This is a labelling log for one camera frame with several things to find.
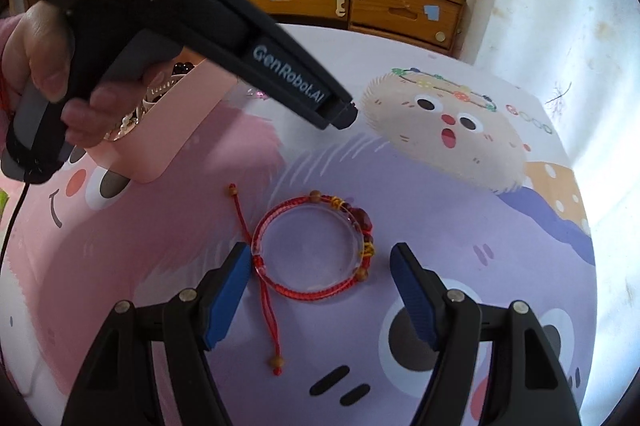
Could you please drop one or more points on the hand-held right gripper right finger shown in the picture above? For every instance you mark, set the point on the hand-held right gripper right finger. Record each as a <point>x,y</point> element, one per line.
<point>415,306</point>

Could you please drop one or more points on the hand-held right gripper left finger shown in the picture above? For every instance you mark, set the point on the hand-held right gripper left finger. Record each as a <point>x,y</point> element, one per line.
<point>227,301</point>

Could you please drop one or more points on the clear bangle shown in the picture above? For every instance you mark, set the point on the clear bangle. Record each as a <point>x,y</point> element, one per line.
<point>356,256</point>

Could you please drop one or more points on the pink plastic box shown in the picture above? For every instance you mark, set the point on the pink plastic box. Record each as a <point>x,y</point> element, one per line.
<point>170,130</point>

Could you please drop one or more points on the person's left forearm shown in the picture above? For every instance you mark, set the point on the person's left forearm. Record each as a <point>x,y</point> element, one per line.
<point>4,55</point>

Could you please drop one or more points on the person's left hand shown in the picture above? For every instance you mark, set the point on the person's left hand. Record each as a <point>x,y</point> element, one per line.
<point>45,45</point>

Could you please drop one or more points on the small sparkly earring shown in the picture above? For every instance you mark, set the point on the small sparkly earring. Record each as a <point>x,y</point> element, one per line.
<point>258,94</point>

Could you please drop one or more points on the wooden desk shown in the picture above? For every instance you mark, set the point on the wooden desk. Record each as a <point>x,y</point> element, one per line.
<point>395,13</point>

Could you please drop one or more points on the blue sticky note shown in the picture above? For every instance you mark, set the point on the blue sticky note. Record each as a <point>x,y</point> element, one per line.
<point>431,12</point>

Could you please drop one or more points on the white leaf print curtain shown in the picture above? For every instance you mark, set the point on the white leaf print curtain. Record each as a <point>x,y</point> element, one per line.
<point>550,5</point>

